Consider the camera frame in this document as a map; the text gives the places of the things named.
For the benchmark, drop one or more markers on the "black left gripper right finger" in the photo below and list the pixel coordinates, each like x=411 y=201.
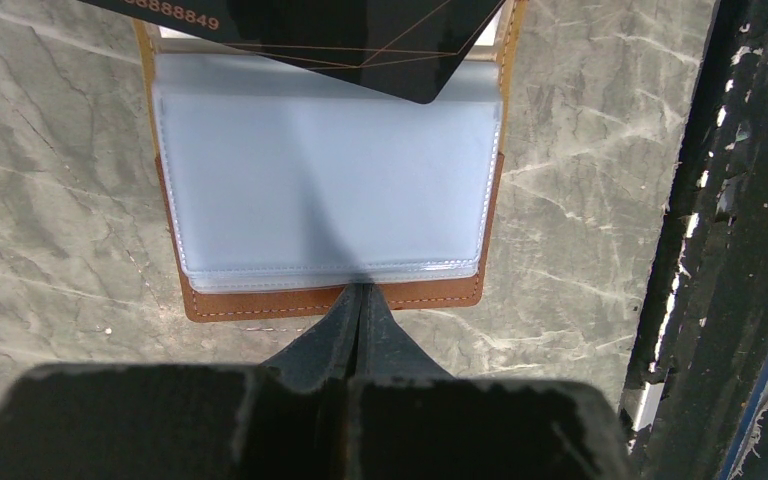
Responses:
x=407 y=419

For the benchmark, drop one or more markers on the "black aluminium base frame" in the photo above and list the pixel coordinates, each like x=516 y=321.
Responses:
x=696 y=388

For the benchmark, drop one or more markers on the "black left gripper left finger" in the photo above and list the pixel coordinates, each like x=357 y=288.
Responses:
x=278 y=419

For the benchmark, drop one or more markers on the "brown leather card holder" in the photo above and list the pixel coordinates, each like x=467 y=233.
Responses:
x=281 y=189

